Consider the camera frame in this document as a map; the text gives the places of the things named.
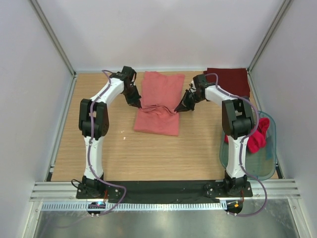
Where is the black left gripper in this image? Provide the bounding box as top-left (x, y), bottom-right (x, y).
top-left (122, 85), bottom-right (142, 109)

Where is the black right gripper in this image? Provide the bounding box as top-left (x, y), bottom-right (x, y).
top-left (175, 89), bottom-right (204, 113)

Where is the salmon pink t shirt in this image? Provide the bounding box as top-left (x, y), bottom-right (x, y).
top-left (134, 71), bottom-right (185, 136)

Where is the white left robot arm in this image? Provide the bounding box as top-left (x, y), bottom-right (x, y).
top-left (76, 66), bottom-right (142, 199)

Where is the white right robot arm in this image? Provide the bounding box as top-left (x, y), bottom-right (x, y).
top-left (174, 73), bottom-right (259, 196)

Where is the folded dark red t shirt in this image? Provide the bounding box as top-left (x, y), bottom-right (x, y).
top-left (203, 68), bottom-right (250, 98)

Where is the magenta crumpled t shirt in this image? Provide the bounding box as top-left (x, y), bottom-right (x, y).
top-left (224, 118), bottom-right (270, 154)

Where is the teal transparent plastic basket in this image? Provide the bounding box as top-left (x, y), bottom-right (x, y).
top-left (219, 110), bottom-right (278, 181)

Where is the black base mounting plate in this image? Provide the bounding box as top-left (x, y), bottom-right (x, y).
top-left (76, 180), bottom-right (253, 204)

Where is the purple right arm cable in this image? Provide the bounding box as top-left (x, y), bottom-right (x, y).
top-left (204, 72), bottom-right (268, 218)

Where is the left aluminium corner post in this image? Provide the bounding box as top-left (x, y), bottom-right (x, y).
top-left (28, 0), bottom-right (76, 77)

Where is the aluminium corner post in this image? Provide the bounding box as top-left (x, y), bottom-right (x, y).
top-left (28, 0), bottom-right (76, 77)
top-left (247, 0), bottom-right (293, 74)

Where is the aluminium front frame rail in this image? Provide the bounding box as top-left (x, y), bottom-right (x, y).
top-left (30, 179), bottom-right (300, 204)

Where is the right aluminium corner post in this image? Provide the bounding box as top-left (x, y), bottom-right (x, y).
top-left (247, 0), bottom-right (293, 74)

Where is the white slotted cable duct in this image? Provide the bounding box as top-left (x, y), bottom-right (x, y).
top-left (41, 201), bottom-right (227, 212)

